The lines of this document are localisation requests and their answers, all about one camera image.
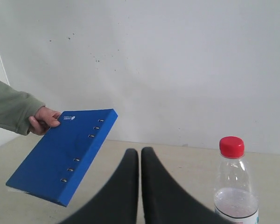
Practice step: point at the blue ring binder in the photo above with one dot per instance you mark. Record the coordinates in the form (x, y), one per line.
(57, 164)

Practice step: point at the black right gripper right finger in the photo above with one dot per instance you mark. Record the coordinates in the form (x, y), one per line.
(165, 201)

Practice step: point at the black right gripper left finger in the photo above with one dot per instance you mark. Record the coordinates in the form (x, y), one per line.
(117, 201)

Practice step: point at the clear water bottle red cap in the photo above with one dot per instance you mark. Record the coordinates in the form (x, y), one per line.
(235, 197)

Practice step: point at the person's open hand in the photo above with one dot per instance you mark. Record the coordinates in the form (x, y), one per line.
(43, 120)

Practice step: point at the green sleeved forearm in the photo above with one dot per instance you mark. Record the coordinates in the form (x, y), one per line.
(15, 109)

